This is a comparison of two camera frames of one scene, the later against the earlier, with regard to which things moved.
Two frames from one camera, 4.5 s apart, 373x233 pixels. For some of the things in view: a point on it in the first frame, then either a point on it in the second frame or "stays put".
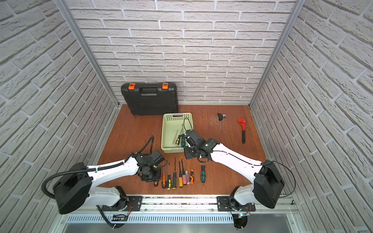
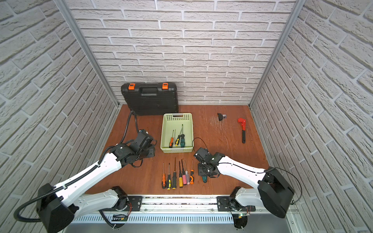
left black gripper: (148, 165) → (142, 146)
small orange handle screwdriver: (163, 183) stays put
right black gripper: (186, 150) → (200, 173)
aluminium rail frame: (182, 214) stays put
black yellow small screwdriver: (169, 181) stays put
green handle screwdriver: (183, 141) stays put
